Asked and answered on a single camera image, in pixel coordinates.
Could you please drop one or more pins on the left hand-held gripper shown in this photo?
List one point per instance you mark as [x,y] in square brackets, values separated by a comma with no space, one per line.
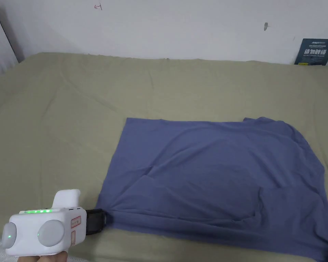
[52,226]

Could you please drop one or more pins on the person's left hand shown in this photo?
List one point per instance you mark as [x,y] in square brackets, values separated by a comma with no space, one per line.
[47,258]

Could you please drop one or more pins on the dark blue shirt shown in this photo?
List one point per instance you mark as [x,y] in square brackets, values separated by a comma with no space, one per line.
[216,185]

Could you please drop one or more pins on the dark sign card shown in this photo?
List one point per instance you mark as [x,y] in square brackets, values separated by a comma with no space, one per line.
[315,52]

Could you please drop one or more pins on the bed with beige sheet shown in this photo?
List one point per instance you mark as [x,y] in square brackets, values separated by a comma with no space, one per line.
[71,122]

